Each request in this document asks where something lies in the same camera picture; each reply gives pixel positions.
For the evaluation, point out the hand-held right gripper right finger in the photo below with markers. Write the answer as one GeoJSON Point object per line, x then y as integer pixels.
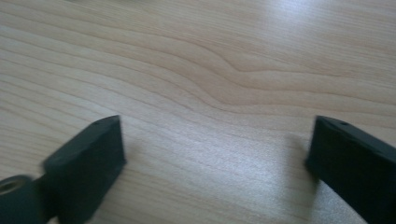
{"type": "Point", "coordinates": [355, 168]}

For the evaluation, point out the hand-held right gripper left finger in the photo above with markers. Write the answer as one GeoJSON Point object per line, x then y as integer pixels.
{"type": "Point", "coordinates": [87, 168]}

